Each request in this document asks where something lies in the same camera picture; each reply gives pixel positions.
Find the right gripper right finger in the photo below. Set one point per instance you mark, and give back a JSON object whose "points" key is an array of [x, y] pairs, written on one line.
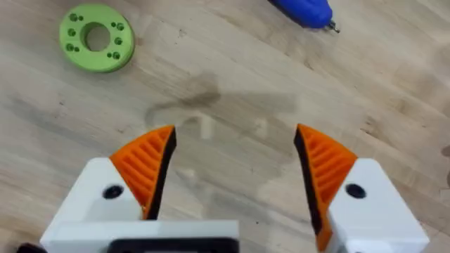
{"points": [[337, 196]]}

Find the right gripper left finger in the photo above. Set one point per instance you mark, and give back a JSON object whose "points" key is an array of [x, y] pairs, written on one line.
{"points": [[140, 168]]}

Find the green disc with holes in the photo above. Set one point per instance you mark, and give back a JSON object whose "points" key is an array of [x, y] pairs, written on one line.
{"points": [[96, 38]]}

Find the blue electric screwdriver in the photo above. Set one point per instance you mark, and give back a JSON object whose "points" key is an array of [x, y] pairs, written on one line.
{"points": [[306, 12]]}

